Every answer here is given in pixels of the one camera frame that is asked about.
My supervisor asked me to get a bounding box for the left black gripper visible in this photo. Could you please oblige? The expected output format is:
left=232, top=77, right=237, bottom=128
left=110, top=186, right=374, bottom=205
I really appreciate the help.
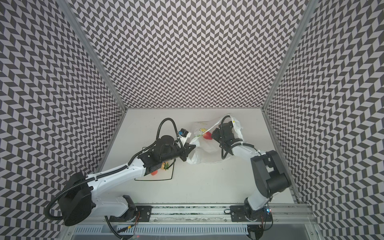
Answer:
left=161, top=140, right=198, bottom=164

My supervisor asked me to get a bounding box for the white plastic bag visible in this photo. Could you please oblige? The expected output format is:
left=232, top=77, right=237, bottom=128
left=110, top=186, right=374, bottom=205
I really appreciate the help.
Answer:
left=187, top=115, right=243, bottom=165

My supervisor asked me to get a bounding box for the red strawberry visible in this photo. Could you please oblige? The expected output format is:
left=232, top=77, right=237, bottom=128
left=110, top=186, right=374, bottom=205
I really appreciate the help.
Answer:
left=203, top=131, right=213, bottom=140

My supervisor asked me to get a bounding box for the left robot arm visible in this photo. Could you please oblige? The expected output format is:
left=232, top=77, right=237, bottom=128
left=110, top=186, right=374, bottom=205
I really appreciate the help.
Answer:
left=46, top=135, right=196, bottom=226

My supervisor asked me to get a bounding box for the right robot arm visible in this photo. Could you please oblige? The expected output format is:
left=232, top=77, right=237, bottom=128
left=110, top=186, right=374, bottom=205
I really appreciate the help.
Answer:
left=212, top=121, right=292, bottom=222

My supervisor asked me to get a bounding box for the black outlined white mat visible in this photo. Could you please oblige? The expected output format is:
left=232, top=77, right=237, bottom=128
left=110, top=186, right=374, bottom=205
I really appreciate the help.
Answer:
left=132, top=146, right=176, bottom=181

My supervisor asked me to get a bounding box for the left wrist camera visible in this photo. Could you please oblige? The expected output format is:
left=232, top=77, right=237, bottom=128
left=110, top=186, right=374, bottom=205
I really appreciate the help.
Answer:
left=178, top=129, right=191, bottom=146

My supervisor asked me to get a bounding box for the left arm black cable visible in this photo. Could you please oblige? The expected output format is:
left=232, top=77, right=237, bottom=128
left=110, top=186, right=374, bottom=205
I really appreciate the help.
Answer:
left=44, top=117, right=181, bottom=221

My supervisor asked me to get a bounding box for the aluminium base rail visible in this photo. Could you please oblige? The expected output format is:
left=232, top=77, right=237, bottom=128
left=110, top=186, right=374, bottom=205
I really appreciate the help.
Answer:
left=64, top=203, right=317, bottom=226

